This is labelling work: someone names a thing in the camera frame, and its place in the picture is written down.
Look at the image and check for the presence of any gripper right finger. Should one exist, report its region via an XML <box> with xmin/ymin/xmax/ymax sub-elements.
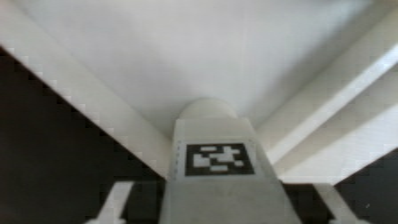
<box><xmin>313</xmin><ymin>183</ymin><xmax>372</xmax><ymax>224</ymax></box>

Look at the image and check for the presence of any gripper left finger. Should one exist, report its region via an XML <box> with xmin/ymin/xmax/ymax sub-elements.
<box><xmin>84</xmin><ymin>181</ymin><xmax>136</xmax><ymax>224</ymax></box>

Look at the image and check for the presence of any white square tabletop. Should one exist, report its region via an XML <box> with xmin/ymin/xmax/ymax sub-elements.
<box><xmin>0</xmin><ymin>0</ymin><xmax>398</xmax><ymax>174</ymax></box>

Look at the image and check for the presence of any white U-shaped obstacle fence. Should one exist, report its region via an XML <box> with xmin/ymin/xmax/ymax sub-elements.
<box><xmin>278</xmin><ymin>66</ymin><xmax>398</xmax><ymax>184</ymax></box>

